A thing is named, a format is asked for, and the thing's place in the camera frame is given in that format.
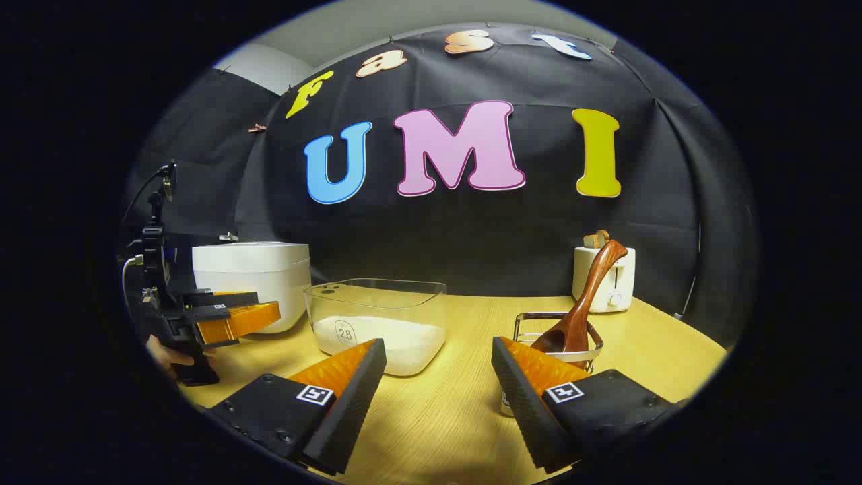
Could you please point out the toast slice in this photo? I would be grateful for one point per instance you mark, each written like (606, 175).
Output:
(596, 239)

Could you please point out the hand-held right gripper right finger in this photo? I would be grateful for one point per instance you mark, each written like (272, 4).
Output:
(525, 397)

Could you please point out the silver clip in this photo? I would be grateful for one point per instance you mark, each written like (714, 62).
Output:
(229, 236)

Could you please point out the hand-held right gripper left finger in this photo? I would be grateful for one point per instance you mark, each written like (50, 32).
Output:
(350, 404)

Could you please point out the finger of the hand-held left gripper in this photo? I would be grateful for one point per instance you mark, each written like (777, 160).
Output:
(236, 323)
(215, 299)

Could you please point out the copper clip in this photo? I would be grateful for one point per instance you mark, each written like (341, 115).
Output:
(256, 128)

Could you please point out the white toaster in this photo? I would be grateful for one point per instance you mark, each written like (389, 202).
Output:
(606, 276)

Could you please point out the white rice cooker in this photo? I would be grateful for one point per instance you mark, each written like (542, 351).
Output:
(249, 269)

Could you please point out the black backdrop cloth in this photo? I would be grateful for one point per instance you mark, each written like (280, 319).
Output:
(525, 236)

